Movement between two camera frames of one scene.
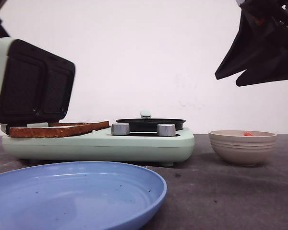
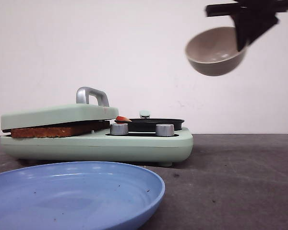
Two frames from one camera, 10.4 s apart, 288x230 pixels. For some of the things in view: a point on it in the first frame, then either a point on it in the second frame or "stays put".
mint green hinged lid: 30,84 -> 90,104
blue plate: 74,195 stays put
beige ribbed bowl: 243,147 -> 214,51
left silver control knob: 120,129 stays put
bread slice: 57,130 stays put
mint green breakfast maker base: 102,144 stays put
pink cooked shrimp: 246,133 -> 121,118
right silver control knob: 166,130 stays put
